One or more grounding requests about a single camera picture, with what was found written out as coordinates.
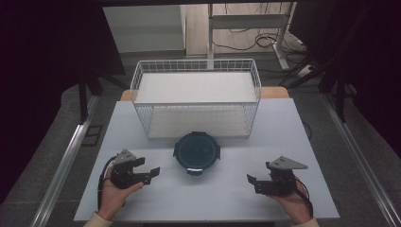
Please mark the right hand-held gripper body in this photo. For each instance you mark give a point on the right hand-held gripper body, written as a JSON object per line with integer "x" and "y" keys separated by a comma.
{"x": 283, "y": 181}

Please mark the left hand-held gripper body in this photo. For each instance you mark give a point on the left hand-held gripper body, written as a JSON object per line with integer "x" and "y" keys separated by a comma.
{"x": 121, "y": 176}

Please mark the dark round lidded container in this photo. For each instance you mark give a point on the dark round lidded container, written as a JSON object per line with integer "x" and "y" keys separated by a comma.
{"x": 196, "y": 152}

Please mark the person's left hand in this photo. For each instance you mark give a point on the person's left hand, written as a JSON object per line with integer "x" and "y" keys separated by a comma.
{"x": 112, "y": 197}

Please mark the person's right hand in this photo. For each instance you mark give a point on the person's right hand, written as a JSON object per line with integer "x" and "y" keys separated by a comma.
{"x": 293, "y": 206}

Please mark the black floor plate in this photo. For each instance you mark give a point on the black floor plate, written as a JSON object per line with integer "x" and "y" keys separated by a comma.
{"x": 93, "y": 135}

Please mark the wooden table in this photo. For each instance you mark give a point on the wooden table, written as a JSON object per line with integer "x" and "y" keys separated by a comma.
{"x": 277, "y": 92}

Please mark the black metal stand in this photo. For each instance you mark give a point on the black metal stand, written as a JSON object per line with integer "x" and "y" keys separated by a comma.
{"x": 83, "y": 97}
{"x": 340, "y": 94}

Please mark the white power strip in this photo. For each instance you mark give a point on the white power strip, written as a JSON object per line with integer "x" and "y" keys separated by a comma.
{"x": 305, "y": 71}

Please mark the dark curtain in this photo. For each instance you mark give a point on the dark curtain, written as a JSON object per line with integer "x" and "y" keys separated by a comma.
{"x": 41, "y": 78}
{"x": 378, "y": 63}

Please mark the aluminium rail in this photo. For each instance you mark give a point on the aluminium rail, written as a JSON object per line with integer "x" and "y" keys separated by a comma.
{"x": 362, "y": 157}
{"x": 63, "y": 164}

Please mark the white metal desk frame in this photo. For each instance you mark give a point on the white metal desk frame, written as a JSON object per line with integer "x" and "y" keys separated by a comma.
{"x": 246, "y": 21}

